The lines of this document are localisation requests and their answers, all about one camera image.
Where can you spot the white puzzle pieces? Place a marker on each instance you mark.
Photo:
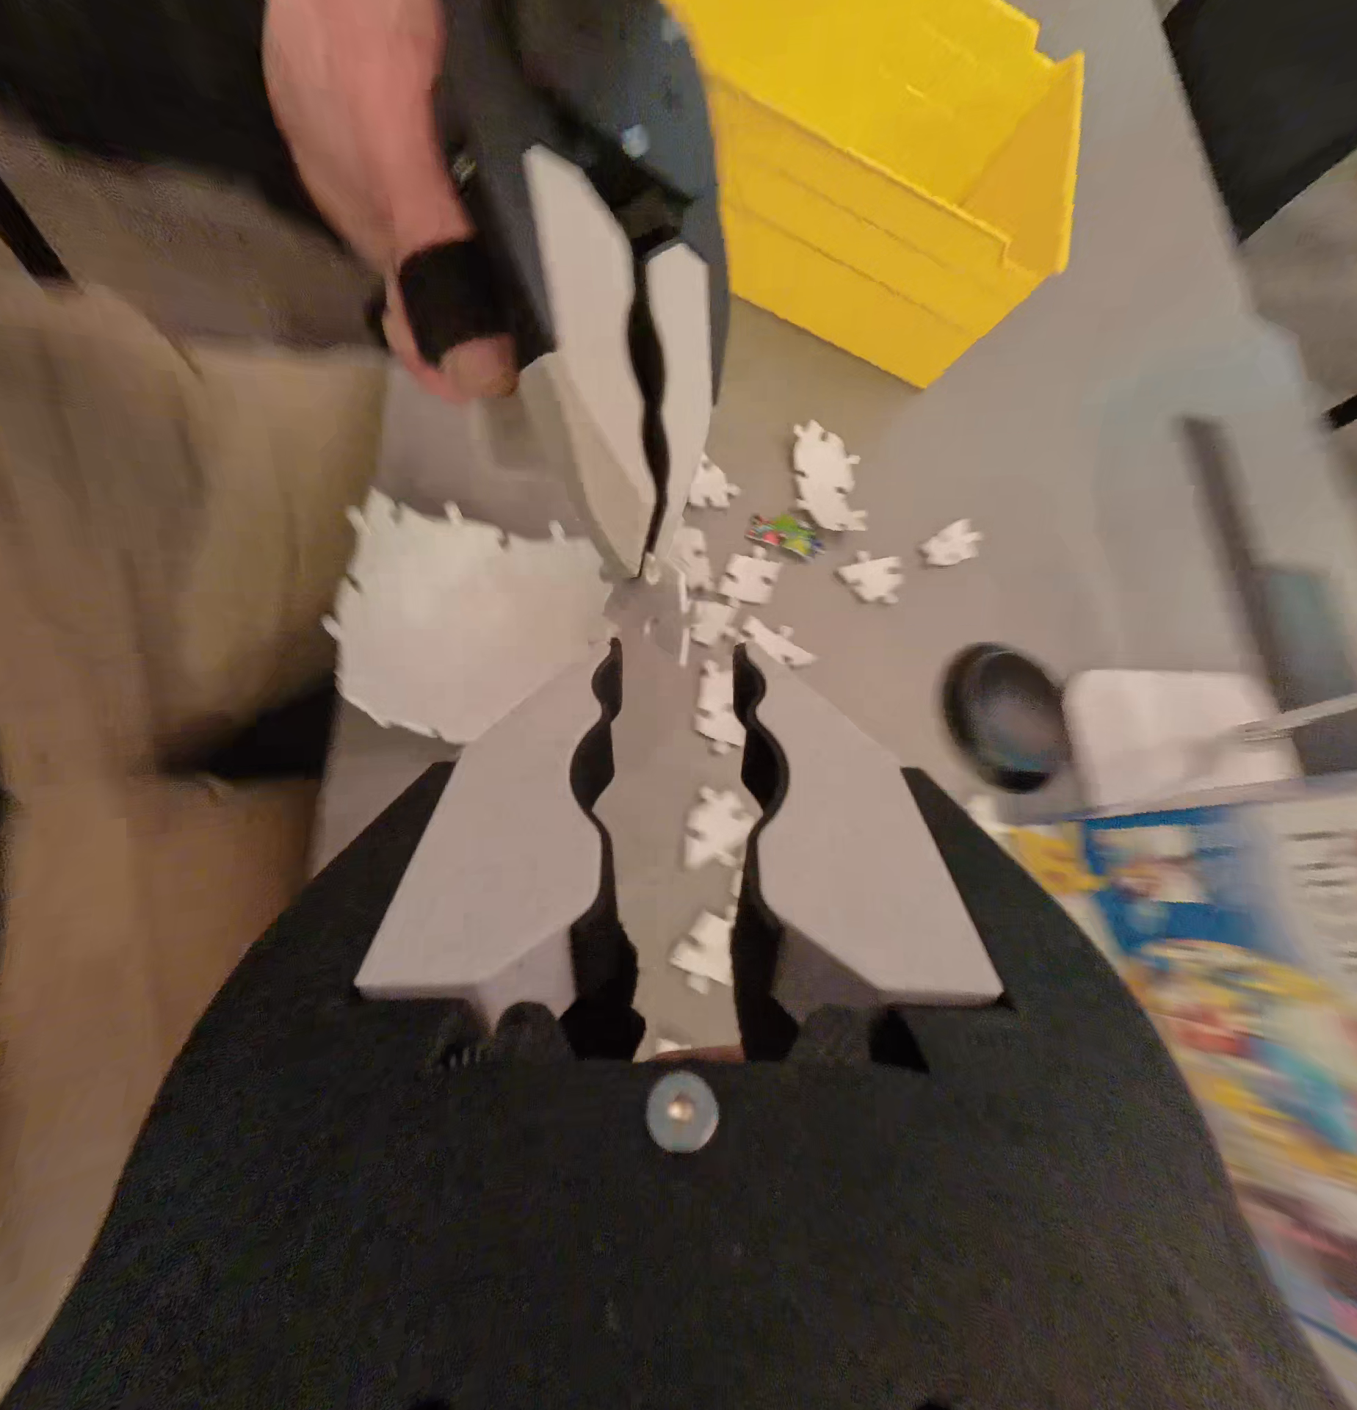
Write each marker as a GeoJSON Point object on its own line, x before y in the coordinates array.
{"type": "Point", "coordinates": [718, 705]}

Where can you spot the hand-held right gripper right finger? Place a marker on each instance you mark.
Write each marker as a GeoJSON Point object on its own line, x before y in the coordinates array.
{"type": "Point", "coordinates": [878, 882]}

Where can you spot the black round stand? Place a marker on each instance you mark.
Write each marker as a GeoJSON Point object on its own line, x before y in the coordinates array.
{"type": "Point", "coordinates": [1010, 716]}

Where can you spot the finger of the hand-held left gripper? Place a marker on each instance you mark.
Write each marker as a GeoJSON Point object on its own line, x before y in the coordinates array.
{"type": "Point", "coordinates": [591, 331]}
{"type": "Point", "coordinates": [690, 353]}

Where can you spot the colourful printed puzzle piece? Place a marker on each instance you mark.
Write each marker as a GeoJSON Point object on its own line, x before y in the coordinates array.
{"type": "Point", "coordinates": [787, 537]}

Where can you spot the person's left hand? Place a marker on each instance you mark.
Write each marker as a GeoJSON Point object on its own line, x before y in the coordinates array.
{"type": "Point", "coordinates": [359, 133]}

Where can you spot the partly built white puzzle ball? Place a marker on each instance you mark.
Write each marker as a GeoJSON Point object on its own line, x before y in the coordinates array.
{"type": "Point", "coordinates": [459, 617]}

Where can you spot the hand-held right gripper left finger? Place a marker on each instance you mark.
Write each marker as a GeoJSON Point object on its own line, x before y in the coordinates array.
{"type": "Point", "coordinates": [481, 882]}

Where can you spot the yellow plastic bin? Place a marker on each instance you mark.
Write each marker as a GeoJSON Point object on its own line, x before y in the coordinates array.
{"type": "Point", "coordinates": [888, 165]}

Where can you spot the colourful cardboard puzzle box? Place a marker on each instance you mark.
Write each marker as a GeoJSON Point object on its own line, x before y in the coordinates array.
{"type": "Point", "coordinates": [1240, 992]}

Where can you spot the white printed instruction sheet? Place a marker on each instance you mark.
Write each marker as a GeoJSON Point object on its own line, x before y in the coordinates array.
{"type": "Point", "coordinates": [1174, 738]}

